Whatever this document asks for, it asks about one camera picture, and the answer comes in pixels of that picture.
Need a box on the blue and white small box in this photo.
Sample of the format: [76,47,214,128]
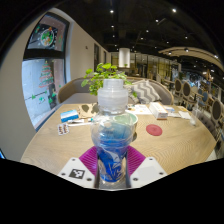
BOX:
[60,109,80,124]

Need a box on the white tissue box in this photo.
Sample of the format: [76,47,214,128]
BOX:
[148,101,169,120]

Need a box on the clear blue-labelled drink bottle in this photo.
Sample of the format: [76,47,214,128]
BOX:
[90,78,136,185]

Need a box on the group of ceiling spotlights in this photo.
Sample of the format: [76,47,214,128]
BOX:
[108,7,221,59]

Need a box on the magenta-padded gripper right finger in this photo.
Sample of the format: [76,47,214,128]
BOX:
[126,145,168,190]

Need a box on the green leafy potted plant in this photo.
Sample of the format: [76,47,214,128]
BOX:
[80,62,133,97]

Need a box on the grey curved sofa bench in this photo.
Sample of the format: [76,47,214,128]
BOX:
[57,76,175,106]

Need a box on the white paper sheet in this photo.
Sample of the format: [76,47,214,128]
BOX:
[126,103,153,116]

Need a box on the group of round-backed chairs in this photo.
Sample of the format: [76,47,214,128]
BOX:
[171,77,224,141]

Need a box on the light wooden cutout piece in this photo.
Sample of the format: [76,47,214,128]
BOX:
[77,102,100,120]

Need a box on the clear drinking glass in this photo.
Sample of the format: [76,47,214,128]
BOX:
[189,105,200,128]

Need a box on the grey chevron cushion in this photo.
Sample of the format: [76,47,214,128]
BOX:
[124,79,162,105]

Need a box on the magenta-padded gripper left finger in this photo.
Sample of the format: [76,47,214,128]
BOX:
[57,145,99,190]

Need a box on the pill blister pack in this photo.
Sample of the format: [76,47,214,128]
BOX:
[56,122,71,136]

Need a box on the flat round red coaster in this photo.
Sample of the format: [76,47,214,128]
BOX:
[145,123,164,137]

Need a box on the pale green cup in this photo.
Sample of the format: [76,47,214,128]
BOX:
[113,111,139,135]

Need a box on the window with festive stickers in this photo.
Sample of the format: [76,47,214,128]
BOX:
[21,12,70,130]

